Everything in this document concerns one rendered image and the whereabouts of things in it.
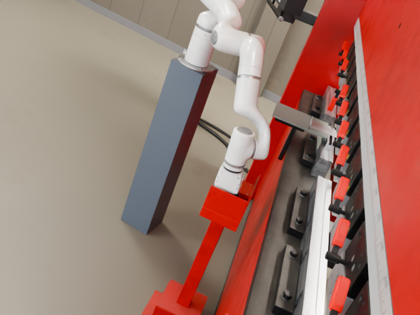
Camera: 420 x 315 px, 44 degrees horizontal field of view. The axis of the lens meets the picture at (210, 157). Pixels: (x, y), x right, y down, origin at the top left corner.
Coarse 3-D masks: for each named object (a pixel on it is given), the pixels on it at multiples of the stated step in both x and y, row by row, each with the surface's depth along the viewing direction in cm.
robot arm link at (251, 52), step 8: (248, 40) 194; (256, 40) 193; (240, 48) 195; (248, 48) 191; (256, 48) 191; (264, 48) 209; (240, 56) 194; (248, 56) 191; (256, 56) 191; (240, 64) 193; (248, 64) 190; (256, 64) 191; (240, 72) 192; (248, 72) 190; (256, 72) 191
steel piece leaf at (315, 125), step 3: (312, 123) 236; (315, 123) 237; (318, 123) 238; (309, 126) 232; (312, 126) 233; (315, 126) 234; (318, 126) 235; (321, 126) 236; (324, 126) 238; (318, 129) 232; (321, 129) 233; (324, 129) 234; (327, 129) 236; (330, 129) 237; (324, 132) 231; (327, 132) 232; (330, 132) 233; (330, 135) 231
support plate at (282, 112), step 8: (280, 104) 243; (280, 112) 234; (288, 112) 238; (296, 112) 241; (288, 120) 230; (296, 120) 233; (304, 120) 236; (312, 120) 240; (320, 120) 243; (304, 128) 229; (312, 128) 231; (320, 136) 228
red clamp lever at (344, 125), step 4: (344, 124) 161; (348, 124) 161; (340, 128) 160; (344, 128) 160; (340, 132) 159; (344, 132) 160; (340, 136) 159; (344, 136) 159; (340, 140) 159; (332, 144) 158; (336, 144) 158; (340, 144) 158; (340, 148) 158
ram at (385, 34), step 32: (384, 0) 217; (416, 0) 150; (384, 32) 181; (416, 32) 132; (384, 64) 156; (416, 64) 119; (384, 96) 137; (416, 96) 107; (384, 128) 123; (416, 128) 98; (384, 160) 111; (416, 160) 90; (384, 192) 101; (416, 192) 84; (384, 224) 92; (416, 224) 78; (416, 256) 73; (416, 288) 68
